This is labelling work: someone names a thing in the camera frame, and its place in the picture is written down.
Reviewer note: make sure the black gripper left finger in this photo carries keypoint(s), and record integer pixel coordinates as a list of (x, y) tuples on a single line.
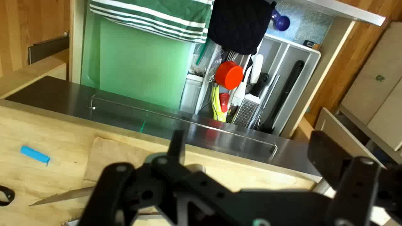
[(123, 189)]

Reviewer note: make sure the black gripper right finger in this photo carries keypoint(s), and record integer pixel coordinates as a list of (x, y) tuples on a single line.
[(356, 180)]

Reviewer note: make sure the steel fronted kitchen drawer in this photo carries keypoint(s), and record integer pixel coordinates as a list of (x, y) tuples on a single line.
[(202, 130)]

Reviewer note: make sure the steel kitchen knife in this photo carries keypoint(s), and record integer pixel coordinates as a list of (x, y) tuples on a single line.
[(69, 194)]

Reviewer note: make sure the yellow green utensil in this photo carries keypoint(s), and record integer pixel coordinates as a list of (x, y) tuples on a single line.
[(219, 103)]

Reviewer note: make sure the green plastic cutting board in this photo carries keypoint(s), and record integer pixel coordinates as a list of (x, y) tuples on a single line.
[(133, 62)]

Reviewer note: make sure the red plastic funnel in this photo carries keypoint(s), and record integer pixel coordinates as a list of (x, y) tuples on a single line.
[(229, 74)]

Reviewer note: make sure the blue plastic clip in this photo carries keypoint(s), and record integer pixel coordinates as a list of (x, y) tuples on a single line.
[(35, 154)]

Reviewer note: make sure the white cutlery tray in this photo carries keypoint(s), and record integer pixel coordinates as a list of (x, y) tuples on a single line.
[(279, 57)]

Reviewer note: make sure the green striped dish towel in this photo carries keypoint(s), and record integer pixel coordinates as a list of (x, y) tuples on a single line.
[(186, 20)]

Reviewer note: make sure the blue measuring spoon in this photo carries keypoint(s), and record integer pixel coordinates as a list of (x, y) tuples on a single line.
[(280, 21)]

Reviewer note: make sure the black oven mitt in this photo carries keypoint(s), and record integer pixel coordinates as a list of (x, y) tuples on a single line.
[(239, 25)]

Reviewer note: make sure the black handled utensil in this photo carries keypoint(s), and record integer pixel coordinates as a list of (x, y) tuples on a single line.
[(268, 125)]

